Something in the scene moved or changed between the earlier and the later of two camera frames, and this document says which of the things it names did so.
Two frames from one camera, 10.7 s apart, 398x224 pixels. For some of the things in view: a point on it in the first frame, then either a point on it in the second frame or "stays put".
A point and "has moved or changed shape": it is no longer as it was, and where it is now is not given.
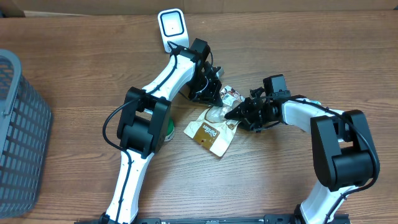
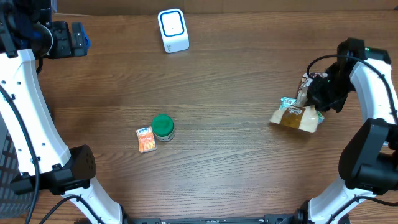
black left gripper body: [204, 89] -> [63, 45]
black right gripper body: [262, 116] -> [333, 92]
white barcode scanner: [173, 28] stays put
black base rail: [272, 219] stays put
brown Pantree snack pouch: [212, 129] has moved or changed shape
